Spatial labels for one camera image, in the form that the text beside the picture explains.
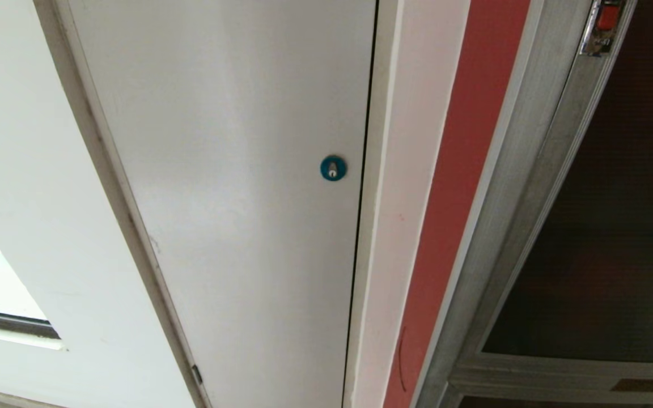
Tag blue round door lock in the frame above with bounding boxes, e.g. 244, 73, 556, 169
320, 155, 347, 182

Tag white metal door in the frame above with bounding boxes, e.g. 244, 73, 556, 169
54, 0, 378, 408

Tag silver framed glass cabinet door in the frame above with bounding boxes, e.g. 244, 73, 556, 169
414, 0, 653, 408

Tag red and silver door latch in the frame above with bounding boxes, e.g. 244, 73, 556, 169
579, 0, 626, 57

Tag dark window frame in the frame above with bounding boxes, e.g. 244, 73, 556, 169
0, 306, 62, 341

